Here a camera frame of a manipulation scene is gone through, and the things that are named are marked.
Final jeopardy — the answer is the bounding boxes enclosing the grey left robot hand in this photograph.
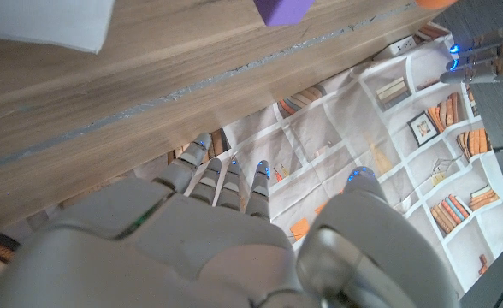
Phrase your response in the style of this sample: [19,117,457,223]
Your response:
[439,23,503,86]

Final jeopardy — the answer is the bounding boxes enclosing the white power strip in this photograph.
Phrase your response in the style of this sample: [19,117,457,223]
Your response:
[373,35,418,61]

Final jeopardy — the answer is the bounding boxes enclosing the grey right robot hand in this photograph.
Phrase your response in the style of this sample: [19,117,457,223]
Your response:
[0,132,462,308]

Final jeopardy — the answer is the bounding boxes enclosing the printed bookshelf backdrop cloth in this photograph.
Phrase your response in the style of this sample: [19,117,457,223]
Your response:
[0,25,503,296]

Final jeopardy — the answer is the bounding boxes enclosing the orange ball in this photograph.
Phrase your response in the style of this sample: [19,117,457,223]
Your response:
[414,0,460,10]

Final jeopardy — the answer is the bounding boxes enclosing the white paper sheet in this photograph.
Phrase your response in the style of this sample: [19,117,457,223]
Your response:
[0,0,115,55]

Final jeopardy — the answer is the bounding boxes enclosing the purple magnetic block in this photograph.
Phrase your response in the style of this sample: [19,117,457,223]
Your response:
[253,0,317,27]

